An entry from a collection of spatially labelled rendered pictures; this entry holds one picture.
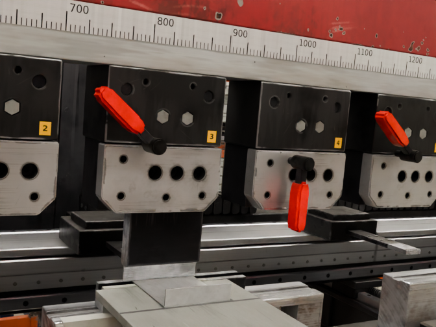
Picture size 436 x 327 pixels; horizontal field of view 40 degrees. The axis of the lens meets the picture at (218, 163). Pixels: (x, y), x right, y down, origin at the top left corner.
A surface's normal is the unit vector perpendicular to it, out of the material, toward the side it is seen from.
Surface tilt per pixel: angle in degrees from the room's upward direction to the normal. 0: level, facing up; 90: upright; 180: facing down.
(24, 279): 90
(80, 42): 90
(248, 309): 0
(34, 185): 90
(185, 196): 90
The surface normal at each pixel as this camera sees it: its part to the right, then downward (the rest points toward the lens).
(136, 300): 0.08, -0.99
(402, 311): -0.87, -0.02
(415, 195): 0.49, 0.13
